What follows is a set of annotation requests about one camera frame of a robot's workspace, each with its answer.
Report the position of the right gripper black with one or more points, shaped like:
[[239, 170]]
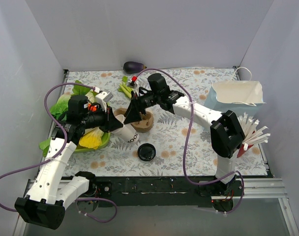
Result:
[[136, 104]]

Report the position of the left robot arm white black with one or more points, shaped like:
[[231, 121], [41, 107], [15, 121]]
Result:
[[45, 203]]

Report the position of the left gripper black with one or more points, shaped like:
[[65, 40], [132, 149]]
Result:
[[109, 120]]

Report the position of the orange carrot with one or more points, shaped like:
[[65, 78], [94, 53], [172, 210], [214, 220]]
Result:
[[92, 108]]

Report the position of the green lettuce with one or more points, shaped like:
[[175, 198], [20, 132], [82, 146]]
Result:
[[61, 107]]

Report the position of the green plastic tray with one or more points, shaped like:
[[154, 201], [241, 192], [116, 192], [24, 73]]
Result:
[[105, 140]]

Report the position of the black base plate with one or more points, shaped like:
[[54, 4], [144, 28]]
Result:
[[175, 191]]

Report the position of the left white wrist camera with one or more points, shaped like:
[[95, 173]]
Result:
[[102, 97]]

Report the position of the brown cardboard cup carrier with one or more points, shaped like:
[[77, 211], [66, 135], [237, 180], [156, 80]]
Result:
[[143, 126]]

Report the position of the floral table mat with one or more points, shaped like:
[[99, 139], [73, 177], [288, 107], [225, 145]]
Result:
[[119, 158]]

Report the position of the green onion stalk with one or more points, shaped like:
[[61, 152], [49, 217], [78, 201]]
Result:
[[124, 88]]

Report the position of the yellow leafy cabbage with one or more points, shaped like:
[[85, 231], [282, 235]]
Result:
[[92, 139]]

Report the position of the white paper coffee cup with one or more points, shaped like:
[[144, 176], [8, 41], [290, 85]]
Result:
[[127, 132]]

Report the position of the light blue paper bag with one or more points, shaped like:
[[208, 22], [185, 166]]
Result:
[[236, 95]]

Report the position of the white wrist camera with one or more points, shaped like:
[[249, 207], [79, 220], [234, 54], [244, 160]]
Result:
[[102, 97], [133, 84]]

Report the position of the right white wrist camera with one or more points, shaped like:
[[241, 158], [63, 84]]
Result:
[[133, 84]]

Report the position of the black plastic cup lid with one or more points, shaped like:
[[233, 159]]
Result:
[[146, 152]]

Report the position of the purple eggplant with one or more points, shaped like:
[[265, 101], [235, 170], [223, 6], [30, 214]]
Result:
[[131, 67]]

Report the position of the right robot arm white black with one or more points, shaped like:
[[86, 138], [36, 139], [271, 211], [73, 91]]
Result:
[[225, 130]]

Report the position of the red cup holder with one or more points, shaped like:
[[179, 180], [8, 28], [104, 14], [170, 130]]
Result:
[[243, 149]]

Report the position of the aluminium rail frame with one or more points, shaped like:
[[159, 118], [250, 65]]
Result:
[[267, 216]]

